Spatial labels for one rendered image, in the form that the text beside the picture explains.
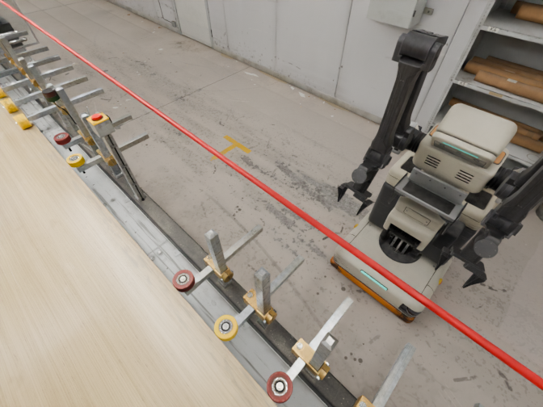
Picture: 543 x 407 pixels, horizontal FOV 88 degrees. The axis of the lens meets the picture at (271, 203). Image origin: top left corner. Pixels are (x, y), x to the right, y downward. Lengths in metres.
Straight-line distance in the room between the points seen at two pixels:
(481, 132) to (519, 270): 1.78
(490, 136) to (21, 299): 1.72
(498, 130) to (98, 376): 1.48
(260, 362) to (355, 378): 0.82
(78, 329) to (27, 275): 0.34
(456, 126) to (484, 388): 1.58
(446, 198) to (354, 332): 1.08
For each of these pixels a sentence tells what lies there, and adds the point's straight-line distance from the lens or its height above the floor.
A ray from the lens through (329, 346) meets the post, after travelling 0.83.
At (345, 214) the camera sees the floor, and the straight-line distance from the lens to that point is 2.49.
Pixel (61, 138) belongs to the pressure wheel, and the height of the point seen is 0.91.
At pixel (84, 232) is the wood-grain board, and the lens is 1.46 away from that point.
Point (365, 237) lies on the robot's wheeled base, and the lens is 2.04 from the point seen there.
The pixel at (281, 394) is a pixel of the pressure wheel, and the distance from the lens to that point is 1.01.
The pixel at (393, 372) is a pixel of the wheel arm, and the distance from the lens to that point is 1.15.
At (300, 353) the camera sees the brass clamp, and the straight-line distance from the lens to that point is 1.10.
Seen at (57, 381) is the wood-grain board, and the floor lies 0.90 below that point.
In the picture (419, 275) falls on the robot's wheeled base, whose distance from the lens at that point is 2.02.
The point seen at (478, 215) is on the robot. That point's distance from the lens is 1.73.
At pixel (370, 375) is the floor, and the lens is 2.01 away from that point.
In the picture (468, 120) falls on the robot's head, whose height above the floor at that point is 1.36.
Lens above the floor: 1.91
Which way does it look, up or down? 50 degrees down
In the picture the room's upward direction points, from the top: straight up
